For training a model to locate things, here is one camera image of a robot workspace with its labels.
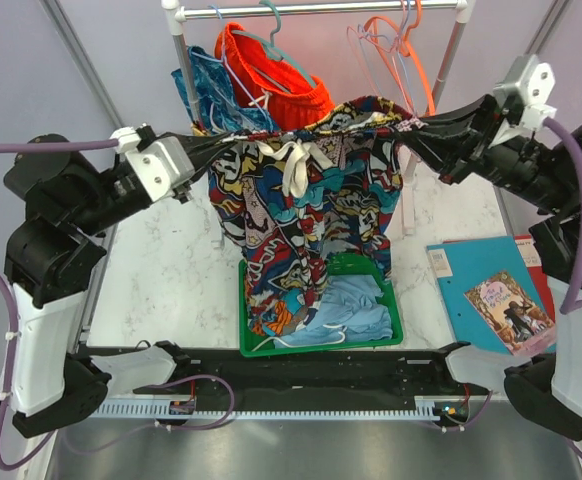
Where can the orange hanger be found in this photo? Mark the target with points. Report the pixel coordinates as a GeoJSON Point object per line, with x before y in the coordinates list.
{"type": "Point", "coordinates": [409, 52]}

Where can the white slotted cable duct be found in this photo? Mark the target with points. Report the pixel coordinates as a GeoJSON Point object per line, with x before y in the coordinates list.
{"type": "Point", "coordinates": [178, 408]}

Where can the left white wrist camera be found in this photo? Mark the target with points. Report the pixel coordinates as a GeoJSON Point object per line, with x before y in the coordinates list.
{"type": "Point", "coordinates": [160, 163]}

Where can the teal hanger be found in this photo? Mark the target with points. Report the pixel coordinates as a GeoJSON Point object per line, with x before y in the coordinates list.
{"type": "Point", "coordinates": [281, 55]}

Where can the light blue garment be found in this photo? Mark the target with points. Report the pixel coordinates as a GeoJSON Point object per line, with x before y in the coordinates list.
{"type": "Point", "coordinates": [349, 312]}

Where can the pink illustrated book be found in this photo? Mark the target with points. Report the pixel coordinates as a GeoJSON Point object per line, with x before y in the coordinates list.
{"type": "Point", "coordinates": [520, 324]}

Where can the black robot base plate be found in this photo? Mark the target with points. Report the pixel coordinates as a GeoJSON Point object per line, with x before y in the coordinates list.
{"type": "Point", "coordinates": [332, 380]}

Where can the green plastic tray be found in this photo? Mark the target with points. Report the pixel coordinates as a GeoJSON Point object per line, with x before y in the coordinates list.
{"type": "Point", "coordinates": [252, 345]}

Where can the blue orange patterned garment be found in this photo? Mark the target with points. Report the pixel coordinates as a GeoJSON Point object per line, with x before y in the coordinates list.
{"type": "Point", "coordinates": [278, 314]}

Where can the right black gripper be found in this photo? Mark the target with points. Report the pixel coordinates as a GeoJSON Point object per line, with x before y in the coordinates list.
{"type": "Point", "coordinates": [459, 140]}

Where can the blue leaf print shorts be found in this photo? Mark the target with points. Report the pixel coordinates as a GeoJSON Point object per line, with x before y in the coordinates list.
{"type": "Point", "coordinates": [218, 103]}

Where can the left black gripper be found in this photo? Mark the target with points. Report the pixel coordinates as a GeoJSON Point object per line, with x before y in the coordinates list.
{"type": "Point", "coordinates": [202, 149]}

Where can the white metal clothes rack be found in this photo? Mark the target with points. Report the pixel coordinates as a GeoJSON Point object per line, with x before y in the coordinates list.
{"type": "Point", "coordinates": [177, 15]}

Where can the comic print shorts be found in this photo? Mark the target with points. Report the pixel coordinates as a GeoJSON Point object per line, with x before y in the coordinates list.
{"type": "Point", "coordinates": [293, 200]}

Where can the orange shorts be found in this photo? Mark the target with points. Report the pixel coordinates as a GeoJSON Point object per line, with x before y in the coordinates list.
{"type": "Point", "coordinates": [291, 111]}

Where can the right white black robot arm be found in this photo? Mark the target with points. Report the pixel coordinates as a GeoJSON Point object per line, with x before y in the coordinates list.
{"type": "Point", "coordinates": [520, 147]}

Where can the pink hanger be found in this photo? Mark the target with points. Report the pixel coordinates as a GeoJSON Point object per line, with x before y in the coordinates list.
{"type": "Point", "coordinates": [371, 65]}

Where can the red book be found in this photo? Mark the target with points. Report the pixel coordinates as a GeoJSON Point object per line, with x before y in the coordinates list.
{"type": "Point", "coordinates": [532, 261]}

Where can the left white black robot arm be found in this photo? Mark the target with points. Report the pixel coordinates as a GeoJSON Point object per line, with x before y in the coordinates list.
{"type": "Point", "coordinates": [73, 193]}

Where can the lavender hanger holding blue shorts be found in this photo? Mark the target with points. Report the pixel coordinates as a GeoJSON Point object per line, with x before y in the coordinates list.
{"type": "Point", "coordinates": [227, 60]}

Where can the teal blue folder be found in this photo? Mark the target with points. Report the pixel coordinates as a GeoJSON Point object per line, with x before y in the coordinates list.
{"type": "Point", "coordinates": [461, 265]}

